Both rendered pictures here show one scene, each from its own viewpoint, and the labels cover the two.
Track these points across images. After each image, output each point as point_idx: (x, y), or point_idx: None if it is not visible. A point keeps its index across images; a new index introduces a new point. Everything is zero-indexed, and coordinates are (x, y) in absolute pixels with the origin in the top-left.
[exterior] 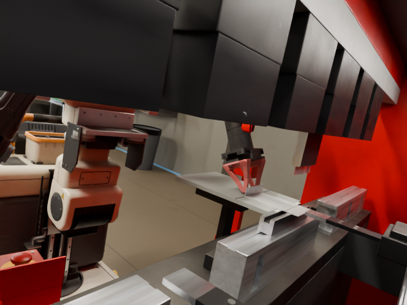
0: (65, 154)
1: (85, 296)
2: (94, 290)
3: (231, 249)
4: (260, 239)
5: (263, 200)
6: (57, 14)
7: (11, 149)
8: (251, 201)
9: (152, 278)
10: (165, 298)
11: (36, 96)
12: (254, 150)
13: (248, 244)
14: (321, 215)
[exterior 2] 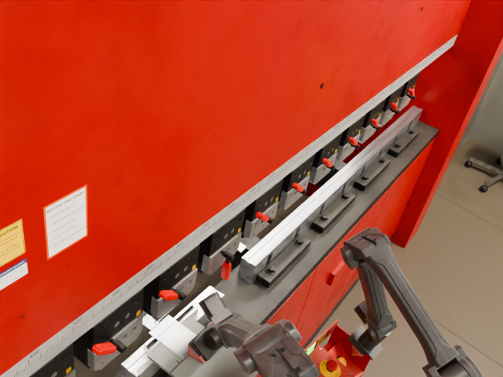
0: None
1: (266, 254)
2: (272, 307)
3: (217, 291)
4: (197, 303)
5: (187, 336)
6: None
7: (367, 328)
8: (199, 330)
9: (249, 319)
10: (243, 256)
11: (367, 302)
12: (203, 329)
13: (207, 295)
14: (147, 321)
